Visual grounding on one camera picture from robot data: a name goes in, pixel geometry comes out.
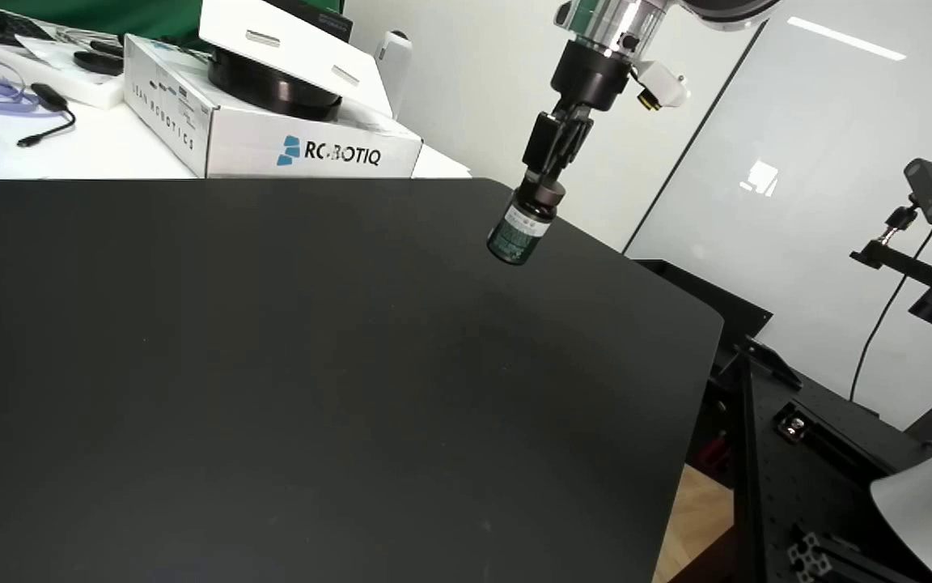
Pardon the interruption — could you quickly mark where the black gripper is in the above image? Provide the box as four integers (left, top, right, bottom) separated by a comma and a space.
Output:
517, 40, 633, 206

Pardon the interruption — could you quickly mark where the dark green supplement bottle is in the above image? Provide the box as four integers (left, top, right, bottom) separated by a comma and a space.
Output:
481, 175, 568, 269

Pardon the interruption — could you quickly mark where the black round device in box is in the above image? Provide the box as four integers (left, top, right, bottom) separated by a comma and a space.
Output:
207, 47, 347, 124

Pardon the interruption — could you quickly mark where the white Robotiq cardboard box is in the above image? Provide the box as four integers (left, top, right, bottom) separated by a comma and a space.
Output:
119, 0, 427, 180

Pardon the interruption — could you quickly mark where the green backdrop cloth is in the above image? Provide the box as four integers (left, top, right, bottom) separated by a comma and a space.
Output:
0, 0, 219, 47

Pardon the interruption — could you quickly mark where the small black flat object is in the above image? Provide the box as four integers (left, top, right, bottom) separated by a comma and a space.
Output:
70, 45, 127, 79

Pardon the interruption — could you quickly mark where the white flat box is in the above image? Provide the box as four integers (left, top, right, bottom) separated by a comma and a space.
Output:
11, 31, 130, 110

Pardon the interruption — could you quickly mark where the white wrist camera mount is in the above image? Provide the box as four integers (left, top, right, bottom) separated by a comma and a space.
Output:
630, 55, 693, 113

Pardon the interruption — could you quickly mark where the black camera cable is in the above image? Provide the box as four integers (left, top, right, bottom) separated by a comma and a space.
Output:
843, 205, 932, 406

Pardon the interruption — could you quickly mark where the black metal table frame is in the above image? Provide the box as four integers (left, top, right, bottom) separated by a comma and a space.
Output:
637, 256, 932, 583

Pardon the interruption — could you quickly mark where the black cable with plug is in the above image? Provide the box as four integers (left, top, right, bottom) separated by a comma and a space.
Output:
11, 81, 82, 153

